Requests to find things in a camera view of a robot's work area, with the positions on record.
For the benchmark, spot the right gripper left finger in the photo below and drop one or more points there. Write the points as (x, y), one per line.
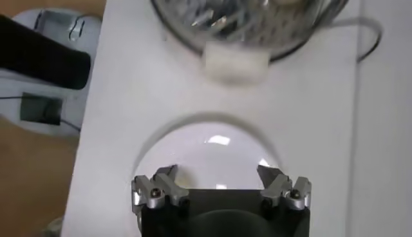
(161, 193)

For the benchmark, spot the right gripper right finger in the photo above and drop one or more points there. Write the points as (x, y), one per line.
(283, 190)

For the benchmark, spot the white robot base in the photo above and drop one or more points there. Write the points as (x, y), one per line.
(91, 38)

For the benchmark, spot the steel perforated steamer basket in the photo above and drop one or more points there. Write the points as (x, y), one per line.
(244, 25)

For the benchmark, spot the white round plate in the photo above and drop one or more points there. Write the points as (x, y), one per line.
(209, 154)

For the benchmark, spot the white electric cooker base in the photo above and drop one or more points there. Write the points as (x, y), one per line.
(235, 64)

